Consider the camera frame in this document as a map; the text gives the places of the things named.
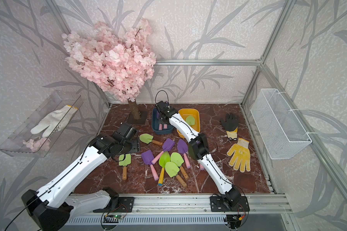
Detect clear acrylic wall box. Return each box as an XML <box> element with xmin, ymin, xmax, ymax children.
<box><xmin>0</xmin><ymin>90</ymin><xmax>83</xmax><ymax>157</ymax></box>

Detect aluminium front rail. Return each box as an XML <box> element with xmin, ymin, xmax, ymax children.
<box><xmin>120</xmin><ymin>193</ymin><xmax>292</xmax><ymax>215</ymax></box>

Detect yellow dotted work glove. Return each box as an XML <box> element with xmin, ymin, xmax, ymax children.
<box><xmin>227</xmin><ymin>138</ymin><xmax>251</xmax><ymax>173</ymax></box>

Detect pink artificial blossom tree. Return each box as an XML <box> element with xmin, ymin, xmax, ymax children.
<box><xmin>62</xmin><ymin>18</ymin><xmax>156</xmax><ymax>121</ymax></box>

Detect green shovel wooden handle front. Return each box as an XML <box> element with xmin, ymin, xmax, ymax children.
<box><xmin>165</xmin><ymin>161</ymin><xmax>188</xmax><ymax>188</ymax></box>

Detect purple square shovel pink handle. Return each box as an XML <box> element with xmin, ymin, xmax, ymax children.
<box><xmin>151</xmin><ymin>138</ymin><xmax>175</xmax><ymax>165</ymax></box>

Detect purple square shovel centre left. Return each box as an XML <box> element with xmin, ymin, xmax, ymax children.
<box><xmin>141</xmin><ymin>150</ymin><xmax>159</xmax><ymax>181</ymax></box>

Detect white cotton glove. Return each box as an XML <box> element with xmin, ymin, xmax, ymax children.
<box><xmin>31</xmin><ymin>105</ymin><xmax>78</xmax><ymax>138</ymax></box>

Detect green shovel yellow handle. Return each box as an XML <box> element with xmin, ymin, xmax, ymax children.
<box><xmin>158</xmin><ymin>151</ymin><xmax>171</xmax><ymax>186</ymax></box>

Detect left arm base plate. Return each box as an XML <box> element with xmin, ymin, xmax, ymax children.
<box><xmin>93</xmin><ymin>197</ymin><xmax>135</xmax><ymax>213</ymax></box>

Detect green shovel wooden handle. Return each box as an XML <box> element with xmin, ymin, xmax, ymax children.
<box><xmin>165</xmin><ymin>161</ymin><xmax>188</xmax><ymax>188</ymax></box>
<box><xmin>185</xmin><ymin>115</ymin><xmax>196</xmax><ymax>126</ymax></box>
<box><xmin>119</xmin><ymin>154</ymin><xmax>131</xmax><ymax>181</ymax></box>
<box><xmin>139</xmin><ymin>133</ymin><xmax>163</xmax><ymax>146</ymax></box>
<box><xmin>171</xmin><ymin>152</ymin><xmax>189</xmax><ymax>180</ymax></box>

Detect black rubber glove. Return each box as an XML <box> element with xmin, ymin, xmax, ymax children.
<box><xmin>220</xmin><ymin>113</ymin><xmax>239</xmax><ymax>141</ymax></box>

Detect pink blossoms in box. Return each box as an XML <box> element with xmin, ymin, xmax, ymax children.
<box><xmin>22</xmin><ymin>137</ymin><xmax>51</xmax><ymax>152</ymax></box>

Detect purple pointed shovel pink handle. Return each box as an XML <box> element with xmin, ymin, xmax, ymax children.
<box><xmin>177</xmin><ymin>139</ymin><xmax>191</xmax><ymax>169</ymax></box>

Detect white wire mesh basket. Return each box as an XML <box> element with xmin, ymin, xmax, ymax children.
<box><xmin>250</xmin><ymin>89</ymin><xmax>312</xmax><ymax>160</ymax></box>

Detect dark teal storage box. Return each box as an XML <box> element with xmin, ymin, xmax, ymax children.
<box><xmin>151</xmin><ymin>108</ymin><xmax>174</xmax><ymax>135</ymax></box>

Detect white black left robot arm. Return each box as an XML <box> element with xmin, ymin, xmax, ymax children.
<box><xmin>21</xmin><ymin>123</ymin><xmax>137</xmax><ymax>231</ymax></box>

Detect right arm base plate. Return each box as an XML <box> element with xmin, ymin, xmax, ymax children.
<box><xmin>210</xmin><ymin>194</ymin><xmax>250</xmax><ymax>212</ymax></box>

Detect yellow storage box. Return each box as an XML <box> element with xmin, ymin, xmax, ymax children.
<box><xmin>176</xmin><ymin>108</ymin><xmax>200</xmax><ymax>140</ymax></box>

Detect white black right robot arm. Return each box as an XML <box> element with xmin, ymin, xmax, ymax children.
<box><xmin>155</xmin><ymin>101</ymin><xmax>242</xmax><ymax>211</ymax></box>

